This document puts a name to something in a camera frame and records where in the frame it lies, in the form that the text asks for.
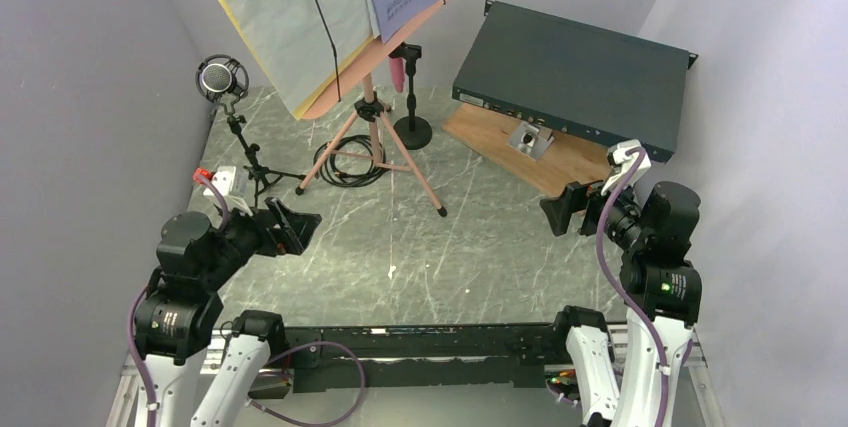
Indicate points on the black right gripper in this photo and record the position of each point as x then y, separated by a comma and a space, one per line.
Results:
574, 196

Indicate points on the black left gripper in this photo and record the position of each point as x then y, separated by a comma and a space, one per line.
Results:
297, 226

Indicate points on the black tripod mic stand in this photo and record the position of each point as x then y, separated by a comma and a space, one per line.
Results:
263, 177

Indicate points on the black silver handheld microphone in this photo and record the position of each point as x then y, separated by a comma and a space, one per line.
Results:
220, 77

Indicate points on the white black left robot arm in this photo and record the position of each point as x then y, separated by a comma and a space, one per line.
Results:
170, 324

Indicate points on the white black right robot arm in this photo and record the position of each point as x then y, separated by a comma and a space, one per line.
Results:
663, 294

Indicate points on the wooden board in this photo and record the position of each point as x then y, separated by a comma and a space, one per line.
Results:
546, 159

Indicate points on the dark teal rack unit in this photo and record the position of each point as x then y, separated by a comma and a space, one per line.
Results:
586, 81

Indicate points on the pink tripod music stand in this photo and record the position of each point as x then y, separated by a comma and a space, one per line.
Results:
371, 110

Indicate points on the black round-base mic stand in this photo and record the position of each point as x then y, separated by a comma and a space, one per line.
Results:
414, 132

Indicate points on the pink small microphone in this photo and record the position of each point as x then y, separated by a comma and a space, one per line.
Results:
397, 72

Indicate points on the grey paper sheet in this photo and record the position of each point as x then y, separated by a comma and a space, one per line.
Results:
302, 45

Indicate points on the silver metal bracket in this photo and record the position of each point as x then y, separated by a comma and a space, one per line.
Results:
530, 140

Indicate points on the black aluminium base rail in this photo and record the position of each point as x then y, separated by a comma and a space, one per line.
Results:
316, 359

